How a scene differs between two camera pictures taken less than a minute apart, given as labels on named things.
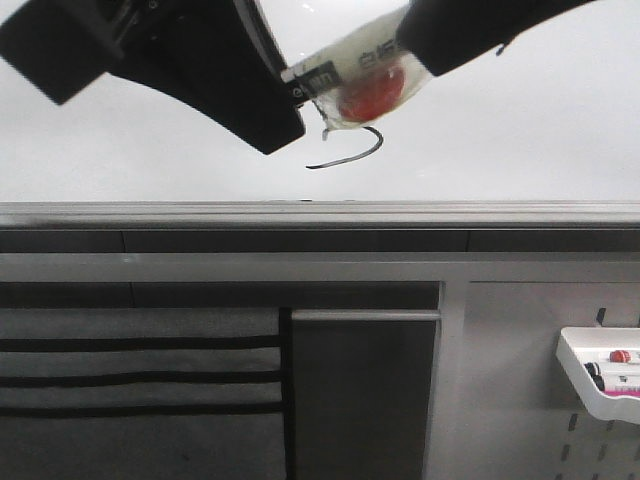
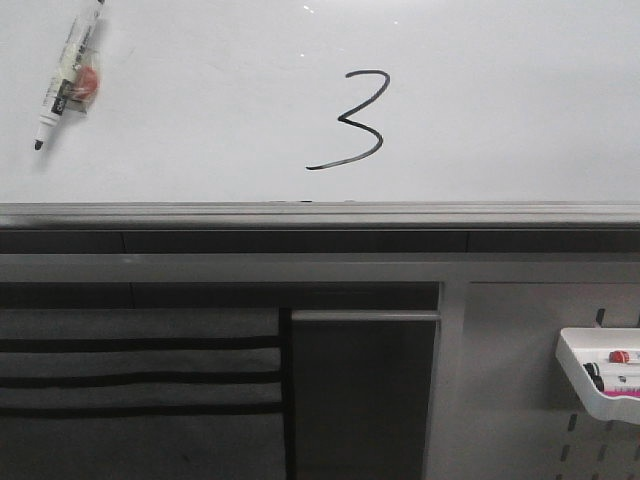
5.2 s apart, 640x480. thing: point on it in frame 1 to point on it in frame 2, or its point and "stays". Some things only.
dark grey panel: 361,393 stays
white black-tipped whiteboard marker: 359,76 to 76,81
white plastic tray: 617,352 stays
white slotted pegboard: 502,406 stays
